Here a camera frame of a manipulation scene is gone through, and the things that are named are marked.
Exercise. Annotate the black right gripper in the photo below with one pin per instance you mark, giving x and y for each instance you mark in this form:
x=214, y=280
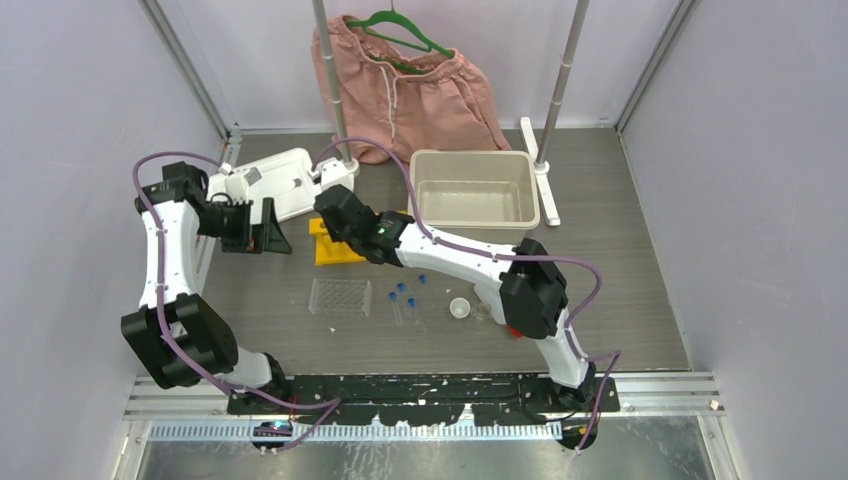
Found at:
x=333, y=234

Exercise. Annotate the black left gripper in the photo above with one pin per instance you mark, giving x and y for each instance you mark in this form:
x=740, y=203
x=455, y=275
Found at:
x=272, y=237

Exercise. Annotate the blue-capped small test tube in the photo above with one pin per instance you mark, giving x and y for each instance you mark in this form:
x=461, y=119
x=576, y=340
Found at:
x=396, y=309

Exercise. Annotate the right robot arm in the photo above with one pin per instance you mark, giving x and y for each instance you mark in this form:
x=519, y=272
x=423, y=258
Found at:
x=522, y=284

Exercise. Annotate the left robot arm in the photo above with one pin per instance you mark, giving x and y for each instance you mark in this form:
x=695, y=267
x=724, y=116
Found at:
x=177, y=335

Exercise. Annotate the yellow plastic test tube rack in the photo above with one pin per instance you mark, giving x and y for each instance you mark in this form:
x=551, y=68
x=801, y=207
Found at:
x=326, y=251

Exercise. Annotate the white plastic lid tray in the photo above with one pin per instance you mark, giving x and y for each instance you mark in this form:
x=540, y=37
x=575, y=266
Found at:
x=288, y=178

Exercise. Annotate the left metal rack pole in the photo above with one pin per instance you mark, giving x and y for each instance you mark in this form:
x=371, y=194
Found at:
x=350, y=164

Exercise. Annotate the metal rack pole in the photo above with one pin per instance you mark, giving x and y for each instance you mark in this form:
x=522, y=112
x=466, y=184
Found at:
x=350, y=164
x=538, y=150

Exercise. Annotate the clear acrylic tube rack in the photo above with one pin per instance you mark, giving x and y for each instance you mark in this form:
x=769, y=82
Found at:
x=340, y=297

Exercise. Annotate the beige plastic bin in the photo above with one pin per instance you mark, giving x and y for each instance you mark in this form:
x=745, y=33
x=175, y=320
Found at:
x=489, y=196

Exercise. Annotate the small white cup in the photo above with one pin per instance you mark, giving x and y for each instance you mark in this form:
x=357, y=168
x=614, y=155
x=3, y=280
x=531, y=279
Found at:
x=459, y=308

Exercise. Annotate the small clear glass beaker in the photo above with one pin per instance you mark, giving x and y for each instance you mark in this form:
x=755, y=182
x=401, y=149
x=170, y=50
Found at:
x=481, y=313

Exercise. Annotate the pink fabric shorts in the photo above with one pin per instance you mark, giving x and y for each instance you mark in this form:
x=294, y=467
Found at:
x=392, y=101

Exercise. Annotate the white plastic squeeze bottle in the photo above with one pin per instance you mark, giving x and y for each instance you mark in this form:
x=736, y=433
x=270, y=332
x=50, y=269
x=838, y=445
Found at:
x=514, y=332

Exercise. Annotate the right metal rack pole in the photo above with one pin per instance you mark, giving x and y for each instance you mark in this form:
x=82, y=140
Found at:
x=538, y=150

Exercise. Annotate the green clothes hanger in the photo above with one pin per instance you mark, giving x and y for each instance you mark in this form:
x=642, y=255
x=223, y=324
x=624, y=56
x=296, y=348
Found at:
x=391, y=16

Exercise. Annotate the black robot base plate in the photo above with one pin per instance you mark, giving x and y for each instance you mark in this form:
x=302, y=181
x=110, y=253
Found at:
x=494, y=399

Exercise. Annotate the white slotted cable duct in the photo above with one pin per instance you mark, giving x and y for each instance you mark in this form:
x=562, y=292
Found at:
x=278, y=431

